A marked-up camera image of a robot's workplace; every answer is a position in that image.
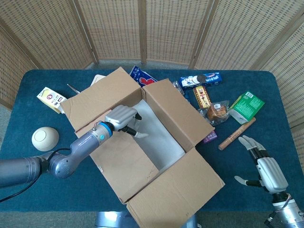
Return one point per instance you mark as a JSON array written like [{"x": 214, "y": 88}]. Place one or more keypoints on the green white carton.
[{"x": 248, "y": 105}]

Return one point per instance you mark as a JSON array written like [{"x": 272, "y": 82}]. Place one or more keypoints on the small blue bottle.
[{"x": 187, "y": 96}]

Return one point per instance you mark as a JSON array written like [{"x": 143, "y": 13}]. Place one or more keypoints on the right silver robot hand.
[{"x": 272, "y": 173}]

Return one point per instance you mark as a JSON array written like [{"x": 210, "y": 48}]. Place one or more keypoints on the large brown cardboard box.
[{"x": 175, "y": 111}]

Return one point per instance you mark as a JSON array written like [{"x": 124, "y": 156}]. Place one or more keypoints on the blue red snack bag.
[{"x": 141, "y": 77}]

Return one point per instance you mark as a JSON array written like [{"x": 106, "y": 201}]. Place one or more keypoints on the blue tablecloth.
[{"x": 237, "y": 166}]

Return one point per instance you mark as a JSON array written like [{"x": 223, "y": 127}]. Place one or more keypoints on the small purple box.
[{"x": 211, "y": 137}]

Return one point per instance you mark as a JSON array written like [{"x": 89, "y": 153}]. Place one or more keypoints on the clear pack brown chocolates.
[{"x": 178, "y": 86}]

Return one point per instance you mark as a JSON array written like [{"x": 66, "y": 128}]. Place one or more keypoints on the bamboo folding screen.
[{"x": 166, "y": 28}]

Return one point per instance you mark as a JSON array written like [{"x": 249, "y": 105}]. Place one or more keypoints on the blue Oreo cookie pack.
[{"x": 200, "y": 80}]

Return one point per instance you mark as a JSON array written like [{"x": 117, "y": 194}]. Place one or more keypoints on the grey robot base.
[{"x": 111, "y": 219}]

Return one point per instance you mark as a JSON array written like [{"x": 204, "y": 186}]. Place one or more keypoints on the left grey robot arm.
[{"x": 66, "y": 161}]

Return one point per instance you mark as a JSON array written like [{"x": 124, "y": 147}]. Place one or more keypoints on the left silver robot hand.
[{"x": 121, "y": 116}]

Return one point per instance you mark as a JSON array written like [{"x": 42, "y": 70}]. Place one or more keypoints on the white foam sheet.
[{"x": 159, "y": 142}]

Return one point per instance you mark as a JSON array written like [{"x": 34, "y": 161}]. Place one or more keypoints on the wooden rolling pin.
[{"x": 237, "y": 133}]

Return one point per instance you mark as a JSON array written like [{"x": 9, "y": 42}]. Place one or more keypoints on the clear bagged brown cake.
[{"x": 217, "y": 112}]

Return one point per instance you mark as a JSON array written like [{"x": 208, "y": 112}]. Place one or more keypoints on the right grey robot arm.
[{"x": 289, "y": 212}]

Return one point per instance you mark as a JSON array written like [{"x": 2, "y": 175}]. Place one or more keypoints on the beige lidded lunch container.
[{"x": 97, "y": 78}]

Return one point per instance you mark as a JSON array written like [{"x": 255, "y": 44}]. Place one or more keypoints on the beige round bowl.
[{"x": 45, "y": 139}]

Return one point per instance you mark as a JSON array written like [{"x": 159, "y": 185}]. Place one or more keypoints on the white yellow carton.
[{"x": 51, "y": 98}]

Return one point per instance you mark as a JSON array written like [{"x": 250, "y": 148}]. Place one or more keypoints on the yellow red snack bar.
[{"x": 202, "y": 97}]

